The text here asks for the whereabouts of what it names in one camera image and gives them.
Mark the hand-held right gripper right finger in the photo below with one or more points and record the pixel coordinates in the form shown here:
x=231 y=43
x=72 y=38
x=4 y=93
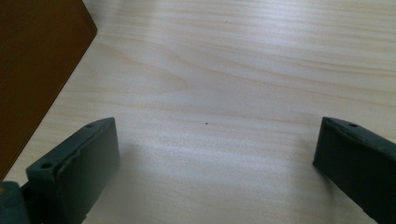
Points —
x=358 y=161

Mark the brown wooden box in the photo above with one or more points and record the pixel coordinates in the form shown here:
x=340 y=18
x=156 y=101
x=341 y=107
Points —
x=34 y=68

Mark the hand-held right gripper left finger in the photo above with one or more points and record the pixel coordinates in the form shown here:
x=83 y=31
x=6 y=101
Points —
x=81 y=174

